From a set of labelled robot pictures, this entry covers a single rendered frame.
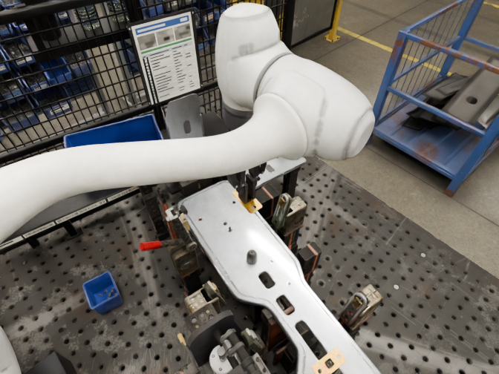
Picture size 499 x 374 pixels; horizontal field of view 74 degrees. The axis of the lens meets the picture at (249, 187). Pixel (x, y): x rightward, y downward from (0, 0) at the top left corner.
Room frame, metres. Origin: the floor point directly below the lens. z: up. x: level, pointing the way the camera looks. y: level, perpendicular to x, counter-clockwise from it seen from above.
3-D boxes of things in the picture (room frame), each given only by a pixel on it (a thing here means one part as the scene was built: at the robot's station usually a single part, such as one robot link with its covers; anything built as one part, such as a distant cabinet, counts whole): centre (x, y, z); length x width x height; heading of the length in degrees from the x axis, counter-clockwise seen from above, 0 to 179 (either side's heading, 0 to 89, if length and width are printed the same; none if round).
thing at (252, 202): (0.52, 0.01, 1.25); 0.08 x 0.04 x 0.01; 36
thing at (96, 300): (0.48, 0.52, 0.74); 0.11 x 0.10 x 0.09; 33
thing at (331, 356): (0.20, -0.19, 1.01); 0.08 x 0.04 x 0.01; 123
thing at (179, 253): (0.50, 0.20, 0.88); 0.07 x 0.06 x 0.35; 123
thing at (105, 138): (0.85, 0.46, 1.10); 0.30 x 0.17 x 0.13; 114
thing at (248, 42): (0.51, 0.00, 1.62); 0.13 x 0.11 x 0.16; 41
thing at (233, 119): (0.52, 0.00, 1.52); 0.09 x 0.09 x 0.06
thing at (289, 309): (0.35, -0.10, 0.84); 0.12 x 0.05 x 0.29; 123
